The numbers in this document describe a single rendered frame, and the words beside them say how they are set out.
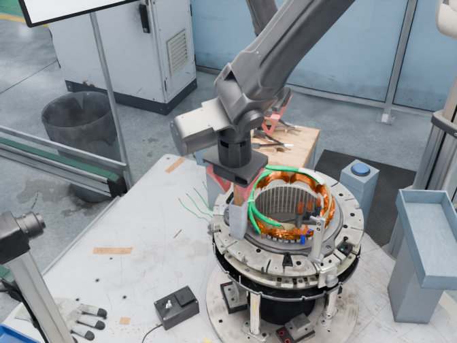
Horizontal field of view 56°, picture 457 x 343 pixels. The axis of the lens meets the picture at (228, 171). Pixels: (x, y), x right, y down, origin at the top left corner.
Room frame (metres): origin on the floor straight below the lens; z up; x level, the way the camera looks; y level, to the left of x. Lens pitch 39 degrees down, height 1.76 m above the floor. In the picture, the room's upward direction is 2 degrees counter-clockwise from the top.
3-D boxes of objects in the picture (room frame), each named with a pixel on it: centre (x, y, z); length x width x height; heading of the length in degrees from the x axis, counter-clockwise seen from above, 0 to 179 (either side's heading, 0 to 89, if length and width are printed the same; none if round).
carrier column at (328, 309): (0.59, -0.23, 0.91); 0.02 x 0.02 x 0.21
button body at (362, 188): (0.87, -0.34, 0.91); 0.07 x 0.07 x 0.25; 43
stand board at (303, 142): (0.97, -0.13, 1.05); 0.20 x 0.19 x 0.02; 65
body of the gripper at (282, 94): (1.01, -0.13, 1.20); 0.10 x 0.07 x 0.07; 155
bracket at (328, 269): (0.51, -0.18, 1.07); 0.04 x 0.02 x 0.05; 111
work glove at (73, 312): (0.63, 0.44, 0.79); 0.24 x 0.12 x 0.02; 63
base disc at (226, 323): (0.66, -0.12, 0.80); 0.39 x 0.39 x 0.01
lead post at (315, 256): (0.53, -0.16, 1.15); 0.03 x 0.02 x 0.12; 55
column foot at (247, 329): (0.56, -0.05, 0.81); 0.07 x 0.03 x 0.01; 55
